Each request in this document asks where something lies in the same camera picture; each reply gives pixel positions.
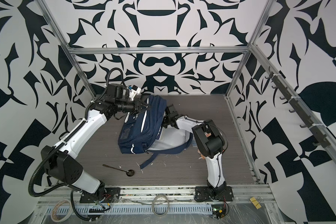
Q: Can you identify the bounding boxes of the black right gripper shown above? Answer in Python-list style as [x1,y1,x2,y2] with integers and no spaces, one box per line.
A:
[151,114,172,129]

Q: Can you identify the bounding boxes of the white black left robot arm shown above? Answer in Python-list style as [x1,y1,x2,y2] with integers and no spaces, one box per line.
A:
[28,68,150,198]

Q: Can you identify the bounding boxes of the grey coiled cable loop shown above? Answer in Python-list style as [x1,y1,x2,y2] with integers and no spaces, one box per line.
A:
[151,194,170,217]

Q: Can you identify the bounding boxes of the green lit circuit board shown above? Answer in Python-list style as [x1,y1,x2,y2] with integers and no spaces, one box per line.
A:
[212,203,230,219]

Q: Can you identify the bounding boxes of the yellow tape pieces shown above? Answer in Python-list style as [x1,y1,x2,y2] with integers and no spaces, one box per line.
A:
[250,197,262,210]

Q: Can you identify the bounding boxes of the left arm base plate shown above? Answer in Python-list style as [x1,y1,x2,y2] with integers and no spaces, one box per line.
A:
[79,187,121,203]

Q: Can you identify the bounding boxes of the grey coat hook rack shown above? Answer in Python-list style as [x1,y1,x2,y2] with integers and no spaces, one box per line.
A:
[266,67,331,148]

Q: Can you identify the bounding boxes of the peach fabric pencil case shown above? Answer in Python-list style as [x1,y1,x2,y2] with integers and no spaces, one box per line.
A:
[197,149,205,160]

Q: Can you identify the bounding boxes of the navy blue student backpack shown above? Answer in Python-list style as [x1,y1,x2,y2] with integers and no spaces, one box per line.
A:
[118,95,193,169]

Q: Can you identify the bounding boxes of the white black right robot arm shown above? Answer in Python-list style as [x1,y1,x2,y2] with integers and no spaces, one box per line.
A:
[162,105,226,197]

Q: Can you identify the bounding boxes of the black metal spoon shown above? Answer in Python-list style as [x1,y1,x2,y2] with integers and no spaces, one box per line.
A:
[102,164,135,177]

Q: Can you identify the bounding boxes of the beige tape roll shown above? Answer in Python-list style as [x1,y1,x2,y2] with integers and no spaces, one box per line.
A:
[50,199,73,223]

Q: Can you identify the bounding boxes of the white slotted cable duct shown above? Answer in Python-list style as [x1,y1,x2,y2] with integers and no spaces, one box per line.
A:
[41,203,216,216]

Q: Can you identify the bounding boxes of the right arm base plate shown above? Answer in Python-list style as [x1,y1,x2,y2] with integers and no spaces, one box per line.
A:
[194,181,234,202]

